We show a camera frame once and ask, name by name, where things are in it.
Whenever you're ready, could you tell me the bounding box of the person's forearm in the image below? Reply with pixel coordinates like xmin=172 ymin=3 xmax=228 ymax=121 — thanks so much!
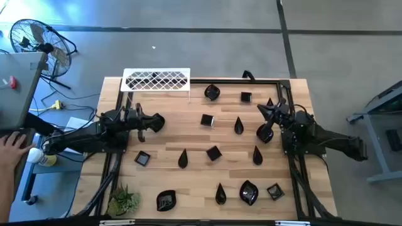
xmin=0 ymin=166 xmax=20 ymax=216

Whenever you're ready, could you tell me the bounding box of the black floor fan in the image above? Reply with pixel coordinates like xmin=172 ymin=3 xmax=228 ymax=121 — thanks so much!
xmin=9 ymin=18 xmax=78 ymax=90

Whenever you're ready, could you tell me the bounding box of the grey metal cart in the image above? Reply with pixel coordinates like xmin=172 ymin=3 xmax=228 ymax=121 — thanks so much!
xmin=346 ymin=80 xmax=402 ymax=185

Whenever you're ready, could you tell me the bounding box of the potted green succulent plant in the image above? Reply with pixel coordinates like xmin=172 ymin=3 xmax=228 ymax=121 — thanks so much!
xmin=106 ymin=183 xmax=142 ymax=217

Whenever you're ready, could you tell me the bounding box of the black leaf-shaped mini plate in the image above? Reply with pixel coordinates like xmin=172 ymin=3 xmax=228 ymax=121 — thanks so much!
xmin=204 ymin=83 xmax=221 ymax=102
xmin=239 ymin=180 xmax=259 ymax=207
xmin=256 ymin=123 xmax=274 ymax=144
xmin=156 ymin=189 xmax=177 ymax=212

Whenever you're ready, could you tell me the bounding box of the grey desk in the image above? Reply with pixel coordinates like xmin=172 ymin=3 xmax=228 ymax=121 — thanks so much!
xmin=0 ymin=51 xmax=48 ymax=131

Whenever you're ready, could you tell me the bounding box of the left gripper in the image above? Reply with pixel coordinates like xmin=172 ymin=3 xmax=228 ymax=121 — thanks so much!
xmin=124 ymin=102 xmax=163 ymax=143

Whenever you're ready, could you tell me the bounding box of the white wire shelf rack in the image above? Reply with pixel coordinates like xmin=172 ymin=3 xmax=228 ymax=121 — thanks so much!
xmin=120 ymin=67 xmax=192 ymax=103

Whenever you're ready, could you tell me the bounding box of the white metal bracket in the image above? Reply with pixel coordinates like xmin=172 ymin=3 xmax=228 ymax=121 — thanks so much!
xmin=99 ymin=219 xmax=136 ymax=226
xmin=274 ymin=220 xmax=312 ymax=226

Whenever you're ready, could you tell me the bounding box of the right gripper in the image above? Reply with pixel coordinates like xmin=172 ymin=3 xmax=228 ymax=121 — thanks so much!
xmin=257 ymin=97 xmax=296 ymax=135

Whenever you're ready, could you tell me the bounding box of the person's hand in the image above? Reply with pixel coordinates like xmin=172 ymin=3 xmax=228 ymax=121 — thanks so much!
xmin=0 ymin=131 xmax=37 ymax=172

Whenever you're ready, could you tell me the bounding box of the white and yellow bottle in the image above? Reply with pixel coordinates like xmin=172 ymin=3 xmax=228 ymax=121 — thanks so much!
xmin=26 ymin=147 xmax=58 ymax=167

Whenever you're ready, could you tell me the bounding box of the black flat device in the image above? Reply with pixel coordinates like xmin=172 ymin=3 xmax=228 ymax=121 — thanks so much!
xmin=385 ymin=128 xmax=402 ymax=152

